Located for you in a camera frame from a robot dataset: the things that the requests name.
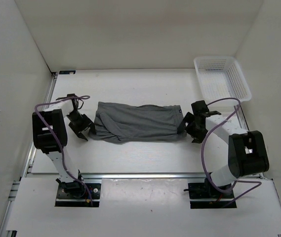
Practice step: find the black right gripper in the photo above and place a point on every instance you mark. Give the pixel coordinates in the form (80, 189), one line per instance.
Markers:
(198, 137)

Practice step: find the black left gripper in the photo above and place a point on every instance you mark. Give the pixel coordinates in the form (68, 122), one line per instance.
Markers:
(77, 130)

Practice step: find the grey cotton shorts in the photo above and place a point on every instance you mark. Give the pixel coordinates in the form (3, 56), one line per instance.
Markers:
(120, 123)

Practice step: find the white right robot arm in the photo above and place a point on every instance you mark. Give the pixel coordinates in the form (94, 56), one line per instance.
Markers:
(247, 153)

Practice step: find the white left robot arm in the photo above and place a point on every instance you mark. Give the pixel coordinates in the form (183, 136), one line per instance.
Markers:
(55, 115)

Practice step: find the blue corner label sticker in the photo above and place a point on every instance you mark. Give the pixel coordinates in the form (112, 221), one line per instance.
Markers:
(67, 72)

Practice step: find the white perforated plastic basket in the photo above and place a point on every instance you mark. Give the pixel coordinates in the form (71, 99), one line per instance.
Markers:
(221, 77)

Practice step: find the aluminium front frame rail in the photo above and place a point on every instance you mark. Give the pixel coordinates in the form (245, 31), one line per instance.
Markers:
(170, 175)

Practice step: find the aluminium frame rail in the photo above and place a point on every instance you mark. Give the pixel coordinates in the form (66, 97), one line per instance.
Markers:
(249, 119)
(41, 136)
(170, 175)

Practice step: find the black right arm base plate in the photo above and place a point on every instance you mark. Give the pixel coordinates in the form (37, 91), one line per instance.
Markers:
(204, 196)

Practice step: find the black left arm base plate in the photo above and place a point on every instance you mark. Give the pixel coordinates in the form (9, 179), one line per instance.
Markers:
(75, 194)

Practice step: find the aluminium left frame rail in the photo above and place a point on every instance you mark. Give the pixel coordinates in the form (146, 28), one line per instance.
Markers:
(41, 136)

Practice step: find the aluminium right frame rail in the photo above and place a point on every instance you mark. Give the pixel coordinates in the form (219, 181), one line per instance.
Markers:
(249, 119)

